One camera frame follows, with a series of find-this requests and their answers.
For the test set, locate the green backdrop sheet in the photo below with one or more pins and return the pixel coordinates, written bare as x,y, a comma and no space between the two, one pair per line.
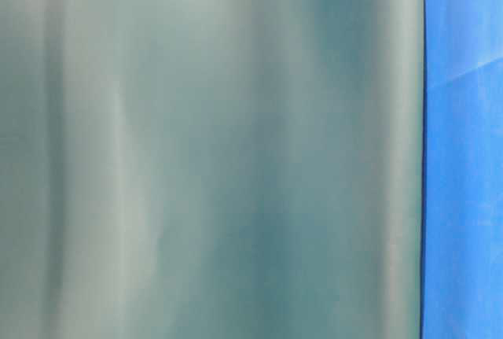
211,168

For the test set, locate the blue table cloth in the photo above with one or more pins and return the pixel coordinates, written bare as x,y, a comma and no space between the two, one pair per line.
463,170

